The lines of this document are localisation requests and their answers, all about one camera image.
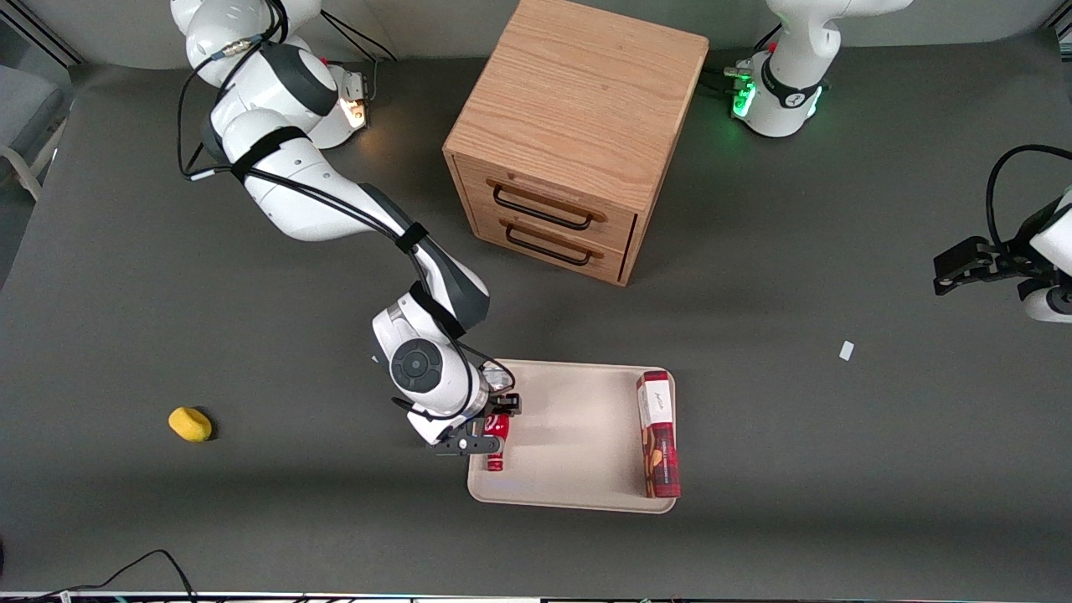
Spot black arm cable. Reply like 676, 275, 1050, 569
986, 144, 1072, 245
176, 0, 517, 420

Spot black cable at table edge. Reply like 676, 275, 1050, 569
0, 549, 198, 603

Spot yellow lemon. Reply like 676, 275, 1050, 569
167, 406, 214, 443

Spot black right base cable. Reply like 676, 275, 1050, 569
318, 8, 399, 101

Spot black base cable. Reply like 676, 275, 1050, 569
702, 25, 784, 95
318, 8, 399, 101

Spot black left base cable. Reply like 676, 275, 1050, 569
702, 25, 784, 95

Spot grey chair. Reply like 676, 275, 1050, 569
0, 64, 70, 204

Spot beige rectangular tray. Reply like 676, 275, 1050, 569
466, 358, 678, 514

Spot wooden drawer cabinet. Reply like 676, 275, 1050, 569
442, 0, 711, 288

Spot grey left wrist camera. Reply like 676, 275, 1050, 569
1019, 280, 1072, 325

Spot wooden drawer front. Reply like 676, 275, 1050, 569
454, 155, 639, 250
471, 205, 631, 283

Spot red white cookie box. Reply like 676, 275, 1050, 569
636, 369, 682, 499

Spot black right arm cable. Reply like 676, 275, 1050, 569
176, 0, 517, 420

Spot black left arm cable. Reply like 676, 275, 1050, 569
986, 144, 1072, 245

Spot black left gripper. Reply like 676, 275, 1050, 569
934, 219, 1058, 296

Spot black metal drawer handle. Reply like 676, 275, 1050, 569
504, 223, 592, 267
492, 184, 595, 231

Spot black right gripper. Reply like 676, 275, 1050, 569
429, 391, 523, 458

